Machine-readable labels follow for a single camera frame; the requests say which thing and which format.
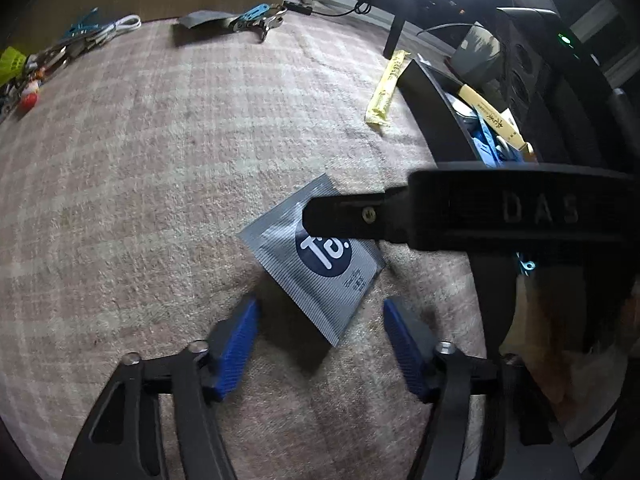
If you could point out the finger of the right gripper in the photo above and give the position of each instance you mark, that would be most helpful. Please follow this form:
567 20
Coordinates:
379 216

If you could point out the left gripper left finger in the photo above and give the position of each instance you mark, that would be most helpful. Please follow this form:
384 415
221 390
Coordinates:
229 345

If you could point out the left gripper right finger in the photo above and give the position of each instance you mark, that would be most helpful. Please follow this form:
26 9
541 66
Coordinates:
413 344

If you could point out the grey foil sachet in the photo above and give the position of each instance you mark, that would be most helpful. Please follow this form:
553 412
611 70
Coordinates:
326 277

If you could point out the yellow long packet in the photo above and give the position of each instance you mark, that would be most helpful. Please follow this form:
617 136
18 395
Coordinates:
379 104

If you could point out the black storage bin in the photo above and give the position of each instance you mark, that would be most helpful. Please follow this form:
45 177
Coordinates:
453 130

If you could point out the black tripod stand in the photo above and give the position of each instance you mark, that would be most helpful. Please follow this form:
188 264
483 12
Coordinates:
398 23

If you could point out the black power strip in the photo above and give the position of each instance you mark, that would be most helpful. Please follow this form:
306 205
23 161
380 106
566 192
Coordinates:
299 8

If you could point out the metal scissors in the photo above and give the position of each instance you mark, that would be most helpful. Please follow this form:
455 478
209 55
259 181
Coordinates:
260 19

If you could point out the grey pouch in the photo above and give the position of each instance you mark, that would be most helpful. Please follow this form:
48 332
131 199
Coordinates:
209 18

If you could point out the red small toy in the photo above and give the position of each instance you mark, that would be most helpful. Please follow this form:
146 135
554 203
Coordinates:
30 95

